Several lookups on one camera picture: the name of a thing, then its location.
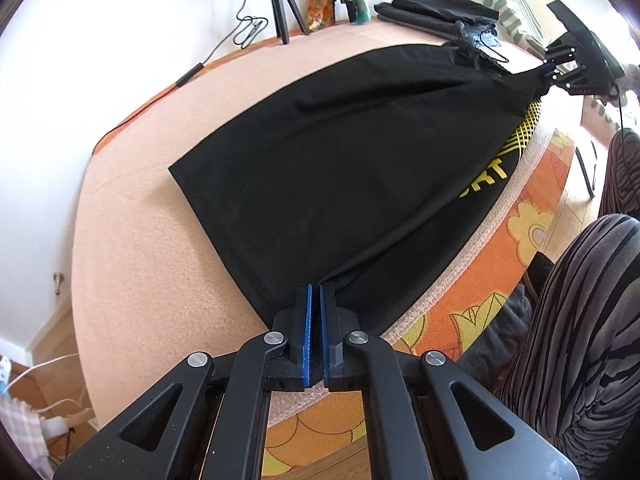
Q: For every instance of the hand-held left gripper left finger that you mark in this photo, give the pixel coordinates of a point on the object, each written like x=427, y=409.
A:
x=306, y=336

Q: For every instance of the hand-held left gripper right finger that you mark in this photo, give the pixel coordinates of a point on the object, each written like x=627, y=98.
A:
x=326, y=336

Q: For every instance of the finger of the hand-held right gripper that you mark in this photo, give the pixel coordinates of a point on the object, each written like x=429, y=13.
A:
x=560, y=55
x=562, y=80

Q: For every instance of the black t-shirt yellow print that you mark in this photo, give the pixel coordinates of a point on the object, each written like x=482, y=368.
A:
x=350, y=160

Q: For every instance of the black metal stand leg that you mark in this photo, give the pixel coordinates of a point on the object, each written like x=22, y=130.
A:
x=585, y=172

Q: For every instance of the person's striped trouser leg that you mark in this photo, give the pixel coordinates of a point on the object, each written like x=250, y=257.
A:
x=622, y=175
x=580, y=360

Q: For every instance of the folded black garment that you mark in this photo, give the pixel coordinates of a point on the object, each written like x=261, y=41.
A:
x=440, y=2

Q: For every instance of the folded dark grey garment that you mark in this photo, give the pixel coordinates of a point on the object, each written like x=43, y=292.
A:
x=420, y=22

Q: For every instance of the orange floral bed sheet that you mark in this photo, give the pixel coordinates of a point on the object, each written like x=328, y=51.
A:
x=530, y=220

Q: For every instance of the peach fleece blanket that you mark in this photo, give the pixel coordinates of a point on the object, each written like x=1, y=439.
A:
x=150, y=260

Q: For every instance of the teal bottle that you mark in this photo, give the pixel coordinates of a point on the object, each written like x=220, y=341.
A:
x=360, y=9

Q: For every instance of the metal door stop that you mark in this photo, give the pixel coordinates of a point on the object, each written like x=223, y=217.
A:
x=59, y=282

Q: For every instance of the white power adapter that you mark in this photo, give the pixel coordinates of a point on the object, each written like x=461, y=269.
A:
x=54, y=425

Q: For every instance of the black tripod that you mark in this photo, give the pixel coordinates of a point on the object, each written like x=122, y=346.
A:
x=284, y=5

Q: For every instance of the checked cloth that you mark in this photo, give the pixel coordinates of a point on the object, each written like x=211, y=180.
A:
x=22, y=435

